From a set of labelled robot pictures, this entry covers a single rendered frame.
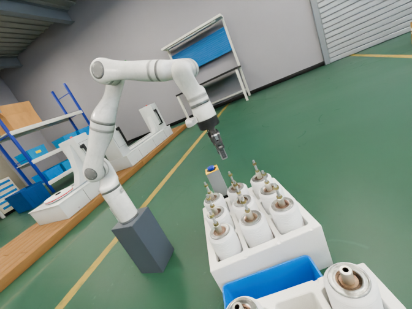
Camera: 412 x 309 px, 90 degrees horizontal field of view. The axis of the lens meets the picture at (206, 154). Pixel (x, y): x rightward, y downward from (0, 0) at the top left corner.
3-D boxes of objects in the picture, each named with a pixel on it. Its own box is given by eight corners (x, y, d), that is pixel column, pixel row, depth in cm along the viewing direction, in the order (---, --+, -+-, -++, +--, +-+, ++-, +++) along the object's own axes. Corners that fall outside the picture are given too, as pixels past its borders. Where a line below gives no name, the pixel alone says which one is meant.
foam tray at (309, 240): (230, 307, 73) (209, 271, 68) (216, 234, 111) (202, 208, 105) (333, 265, 72) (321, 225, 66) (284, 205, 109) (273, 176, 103)
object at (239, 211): (248, 246, 85) (232, 211, 80) (244, 230, 94) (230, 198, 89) (270, 239, 84) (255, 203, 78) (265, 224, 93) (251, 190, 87)
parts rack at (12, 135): (37, 198, 469) (-36, 107, 404) (97, 160, 633) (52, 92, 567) (53, 192, 443) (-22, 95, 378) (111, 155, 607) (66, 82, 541)
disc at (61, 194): (39, 207, 228) (37, 203, 226) (63, 191, 254) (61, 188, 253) (56, 202, 215) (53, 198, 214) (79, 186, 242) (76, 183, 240)
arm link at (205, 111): (186, 125, 77) (179, 110, 75) (214, 112, 77) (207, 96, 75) (187, 129, 68) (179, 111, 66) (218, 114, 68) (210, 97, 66)
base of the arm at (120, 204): (117, 225, 99) (97, 197, 94) (129, 213, 107) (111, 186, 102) (131, 222, 96) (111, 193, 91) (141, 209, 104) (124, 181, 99)
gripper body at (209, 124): (217, 112, 68) (228, 138, 71) (213, 110, 76) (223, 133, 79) (197, 122, 68) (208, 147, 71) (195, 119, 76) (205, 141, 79)
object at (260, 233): (249, 260, 79) (232, 224, 73) (263, 241, 84) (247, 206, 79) (271, 271, 71) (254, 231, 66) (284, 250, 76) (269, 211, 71)
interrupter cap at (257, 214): (236, 223, 73) (236, 222, 73) (248, 209, 77) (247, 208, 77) (254, 228, 67) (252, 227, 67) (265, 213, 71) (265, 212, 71)
